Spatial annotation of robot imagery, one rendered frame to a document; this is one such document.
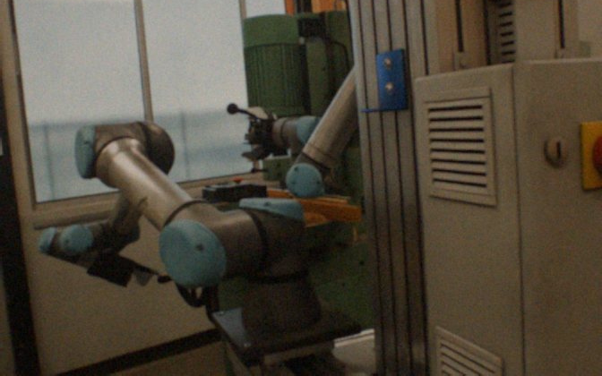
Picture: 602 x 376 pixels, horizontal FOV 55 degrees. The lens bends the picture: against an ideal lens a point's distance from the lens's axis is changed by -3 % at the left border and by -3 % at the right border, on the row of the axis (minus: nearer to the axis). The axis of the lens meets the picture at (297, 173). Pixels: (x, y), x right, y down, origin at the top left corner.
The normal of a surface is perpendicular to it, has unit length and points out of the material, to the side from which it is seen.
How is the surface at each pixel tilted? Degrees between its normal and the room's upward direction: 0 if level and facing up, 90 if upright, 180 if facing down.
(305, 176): 90
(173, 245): 93
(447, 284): 90
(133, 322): 90
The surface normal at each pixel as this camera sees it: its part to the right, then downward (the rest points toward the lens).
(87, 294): 0.59, 0.04
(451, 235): -0.93, 0.11
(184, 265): -0.66, 0.18
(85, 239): 0.62, -0.21
